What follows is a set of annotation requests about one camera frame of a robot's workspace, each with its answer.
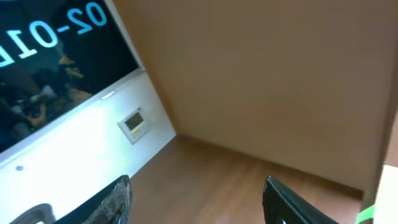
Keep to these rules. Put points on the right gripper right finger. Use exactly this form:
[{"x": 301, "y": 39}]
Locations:
[{"x": 282, "y": 205}]

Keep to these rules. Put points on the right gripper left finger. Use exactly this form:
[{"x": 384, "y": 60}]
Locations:
[{"x": 109, "y": 206}]

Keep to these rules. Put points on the dark glass window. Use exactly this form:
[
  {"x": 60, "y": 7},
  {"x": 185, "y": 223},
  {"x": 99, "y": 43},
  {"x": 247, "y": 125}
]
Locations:
[{"x": 55, "y": 54}]

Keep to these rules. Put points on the white wall thermostat panel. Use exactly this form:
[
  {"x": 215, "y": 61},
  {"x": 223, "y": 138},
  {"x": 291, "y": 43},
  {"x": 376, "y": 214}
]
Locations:
[{"x": 134, "y": 126}]

